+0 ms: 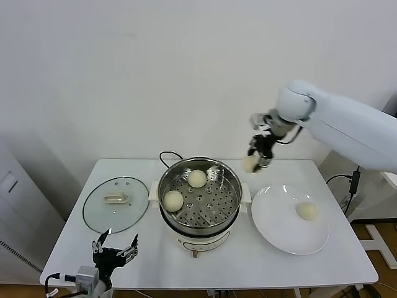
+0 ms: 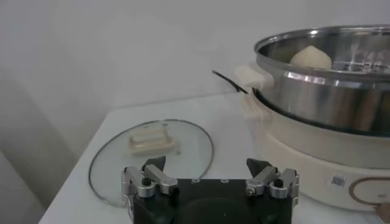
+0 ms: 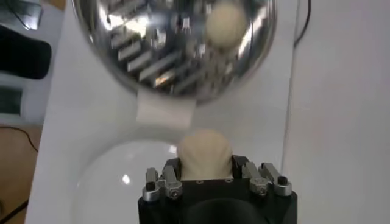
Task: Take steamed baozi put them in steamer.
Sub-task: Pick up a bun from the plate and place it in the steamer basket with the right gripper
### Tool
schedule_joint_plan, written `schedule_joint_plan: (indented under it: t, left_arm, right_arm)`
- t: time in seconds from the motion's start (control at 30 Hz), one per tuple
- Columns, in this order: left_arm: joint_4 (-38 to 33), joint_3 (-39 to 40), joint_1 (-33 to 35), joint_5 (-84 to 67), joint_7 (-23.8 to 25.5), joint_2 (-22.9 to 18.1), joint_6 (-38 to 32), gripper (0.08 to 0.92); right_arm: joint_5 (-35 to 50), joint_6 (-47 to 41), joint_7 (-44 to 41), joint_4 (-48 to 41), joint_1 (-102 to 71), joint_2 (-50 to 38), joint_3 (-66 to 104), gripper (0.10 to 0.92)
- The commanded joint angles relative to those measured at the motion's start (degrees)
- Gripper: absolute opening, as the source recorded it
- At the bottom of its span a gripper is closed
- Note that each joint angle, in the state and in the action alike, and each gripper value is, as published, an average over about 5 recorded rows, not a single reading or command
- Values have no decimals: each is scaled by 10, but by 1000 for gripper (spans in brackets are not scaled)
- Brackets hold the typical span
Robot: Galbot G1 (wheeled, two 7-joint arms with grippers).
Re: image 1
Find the white round plate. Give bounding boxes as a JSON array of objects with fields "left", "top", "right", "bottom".
[{"left": 251, "top": 184, "right": 331, "bottom": 256}]

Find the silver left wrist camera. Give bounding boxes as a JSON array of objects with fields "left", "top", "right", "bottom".
[{"left": 58, "top": 265, "right": 100, "bottom": 292}]

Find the cream electric cooker base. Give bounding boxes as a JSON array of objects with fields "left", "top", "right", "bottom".
[{"left": 151, "top": 200, "right": 251, "bottom": 259}]

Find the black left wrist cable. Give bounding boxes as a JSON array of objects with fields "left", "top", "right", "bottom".
[{"left": 44, "top": 272, "right": 63, "bottom": 296}]

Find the black cooker power cord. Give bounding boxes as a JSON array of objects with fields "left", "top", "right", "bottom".
[{"left": 159, "top": 151, "right": 184, "bottom": 170}]

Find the grey computer monitor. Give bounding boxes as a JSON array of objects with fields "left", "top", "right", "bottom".
[{"left": 381, "top": 92, "right": 397, "bottom": 116}]

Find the stainless steel steamer insert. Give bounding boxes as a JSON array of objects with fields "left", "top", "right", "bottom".
[{"left": 149, "top": 157, "right": 251, "bottom": 237}]

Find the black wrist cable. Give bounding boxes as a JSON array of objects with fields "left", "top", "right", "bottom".
[
  {"left": 275, "top": 125, "right": 304, "bottom": 145},
  {"left": 44, "top": 272, "right": 63, "bottom": 296}
]

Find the black power adapter cable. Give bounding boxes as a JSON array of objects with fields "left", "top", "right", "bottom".
[{"left": 325, "top": 166, "right": 362, "bottom": 218}]

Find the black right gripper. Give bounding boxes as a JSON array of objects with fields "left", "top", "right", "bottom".
[{"left": 247, "top": 133, "right": 277, "bottom": 173}]

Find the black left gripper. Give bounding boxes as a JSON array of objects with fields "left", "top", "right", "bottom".
[{"left": 91, "top": 228, "right": 140, "bottom": 280}]

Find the glass pot lid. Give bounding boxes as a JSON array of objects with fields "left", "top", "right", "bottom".
[{"left": 82, "top": 176, "right": 150, "bottom": 234}]

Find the white steamed baozi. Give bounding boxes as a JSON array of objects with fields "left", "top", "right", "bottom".
[
  {"left": 187, "top": 169, "right": 207, "bottom": 189},
  {"left": 163, "top": 190, "right": 184, "bottom": 213},
  {"left": 296, "top": 201, "right": 319, "bottom": 222},
  {"left": 241, "top": 154, "right": 261, "bottom": 174}
]

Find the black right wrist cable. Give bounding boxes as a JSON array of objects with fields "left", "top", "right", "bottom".
[{"left": 275, "top": 125, "right": 304, "bottom": 145}]

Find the white cabinet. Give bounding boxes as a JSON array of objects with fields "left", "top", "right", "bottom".
[{"left": 0, "top": 141, "right": 68, "bottom": 277}]

